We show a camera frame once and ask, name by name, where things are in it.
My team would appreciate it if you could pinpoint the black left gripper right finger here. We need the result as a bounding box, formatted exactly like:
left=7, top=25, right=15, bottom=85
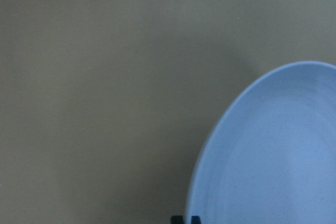
left=191, top=216, right=201, bottom=224

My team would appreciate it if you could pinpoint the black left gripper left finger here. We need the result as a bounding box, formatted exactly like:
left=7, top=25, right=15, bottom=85
left=171, top=215, right=183, bottom=224

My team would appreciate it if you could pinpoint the light blue plate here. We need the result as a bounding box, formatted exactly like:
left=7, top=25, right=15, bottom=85
left=185, top=61, right=335, bottom=223

